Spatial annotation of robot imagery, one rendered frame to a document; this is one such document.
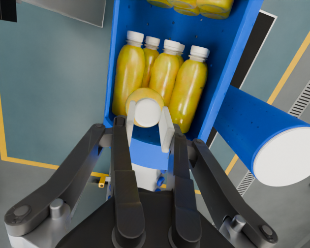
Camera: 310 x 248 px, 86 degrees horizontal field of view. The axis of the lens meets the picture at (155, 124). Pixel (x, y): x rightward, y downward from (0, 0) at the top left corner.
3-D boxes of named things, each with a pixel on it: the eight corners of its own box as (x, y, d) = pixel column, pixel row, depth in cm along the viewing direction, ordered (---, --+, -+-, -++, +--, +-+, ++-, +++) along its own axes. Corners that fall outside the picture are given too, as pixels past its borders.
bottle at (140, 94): (143, 82, 42) (147, 77, 24) (161, 103, 43) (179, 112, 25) (123, 101, 42) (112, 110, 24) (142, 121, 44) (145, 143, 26)
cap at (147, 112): (147, 92, 24) (148, 93, 23) (165, 111, 25) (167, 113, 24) (128, 110, 25) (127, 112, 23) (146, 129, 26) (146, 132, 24)
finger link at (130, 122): (129, 148, 18) (122, 147, 17) (132, 120, 24) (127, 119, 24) (133, 123, 16) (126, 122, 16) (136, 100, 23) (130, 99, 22)
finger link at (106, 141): (121, 151, 16) (89, 147, 15) (126, 126, 20) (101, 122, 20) (123, 138, 15) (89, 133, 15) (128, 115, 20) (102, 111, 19)
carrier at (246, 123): (200, 115, 150) (230, 100, 146) (260, 194, 72) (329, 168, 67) (187, 88, 139) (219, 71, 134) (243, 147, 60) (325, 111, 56)
